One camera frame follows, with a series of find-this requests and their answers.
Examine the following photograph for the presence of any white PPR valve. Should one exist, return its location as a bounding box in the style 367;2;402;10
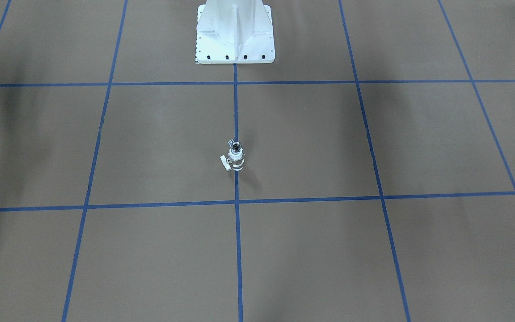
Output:
220;149;245;171

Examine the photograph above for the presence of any white camera stand column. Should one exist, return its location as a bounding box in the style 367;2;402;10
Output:
195;0;276;64

